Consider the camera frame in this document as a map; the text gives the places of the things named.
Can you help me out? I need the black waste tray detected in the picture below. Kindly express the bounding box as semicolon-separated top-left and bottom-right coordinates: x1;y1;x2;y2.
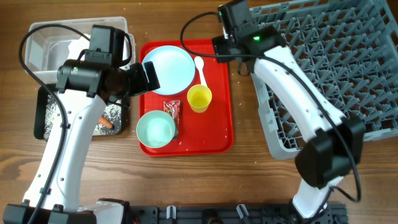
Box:
33;83;123;141

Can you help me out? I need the green bowl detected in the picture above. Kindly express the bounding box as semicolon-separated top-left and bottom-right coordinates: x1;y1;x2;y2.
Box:
136;110;176;148

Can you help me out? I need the white napkin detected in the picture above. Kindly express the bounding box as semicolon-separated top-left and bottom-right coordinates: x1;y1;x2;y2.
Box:
67;37;90;59

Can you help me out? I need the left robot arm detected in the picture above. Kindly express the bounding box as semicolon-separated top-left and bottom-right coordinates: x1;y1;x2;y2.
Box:
3;25;160;223

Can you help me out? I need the white plastic spoon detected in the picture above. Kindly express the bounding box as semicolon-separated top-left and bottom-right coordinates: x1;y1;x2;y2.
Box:
194;56;207;86

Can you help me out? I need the clear plastic bin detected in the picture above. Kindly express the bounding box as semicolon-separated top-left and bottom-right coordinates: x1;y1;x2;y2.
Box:
25;16;128;84

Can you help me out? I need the white rice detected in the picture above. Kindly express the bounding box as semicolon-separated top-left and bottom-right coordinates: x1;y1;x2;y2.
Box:
43;93;123;139

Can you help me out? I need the yellow plastic cup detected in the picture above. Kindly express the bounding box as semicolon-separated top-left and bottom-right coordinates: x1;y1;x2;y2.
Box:
187;84;213;113

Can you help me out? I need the light blue plate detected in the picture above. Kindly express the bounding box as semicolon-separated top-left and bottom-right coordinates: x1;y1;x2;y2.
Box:
142;45;195;95

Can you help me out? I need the red plastic tray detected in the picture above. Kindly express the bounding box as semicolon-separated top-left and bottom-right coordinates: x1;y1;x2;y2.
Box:
139;58;234;157

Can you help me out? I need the red snack wrapper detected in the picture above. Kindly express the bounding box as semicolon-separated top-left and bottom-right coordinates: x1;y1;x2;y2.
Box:
164;100;181;140

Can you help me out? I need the grey dishwasher rack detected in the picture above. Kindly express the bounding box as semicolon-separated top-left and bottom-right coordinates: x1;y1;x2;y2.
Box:
251;0;397;141

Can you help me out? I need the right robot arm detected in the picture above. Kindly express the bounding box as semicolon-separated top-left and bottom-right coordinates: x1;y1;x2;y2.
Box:
213;1;366;223

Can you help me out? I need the orange carrot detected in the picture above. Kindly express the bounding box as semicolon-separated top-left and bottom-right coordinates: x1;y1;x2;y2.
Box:
99;116;114;129

